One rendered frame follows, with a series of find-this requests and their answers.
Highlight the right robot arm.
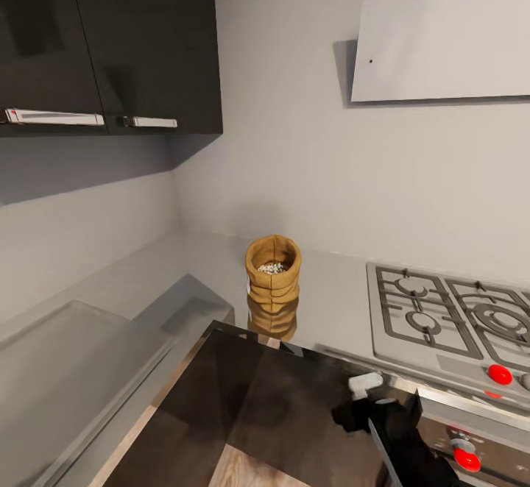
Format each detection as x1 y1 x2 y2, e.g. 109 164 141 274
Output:
331 372 463 487

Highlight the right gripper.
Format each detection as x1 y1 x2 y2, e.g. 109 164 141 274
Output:
331 395 380 433

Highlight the popcorn bag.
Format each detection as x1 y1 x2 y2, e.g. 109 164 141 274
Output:
245 234 302 313

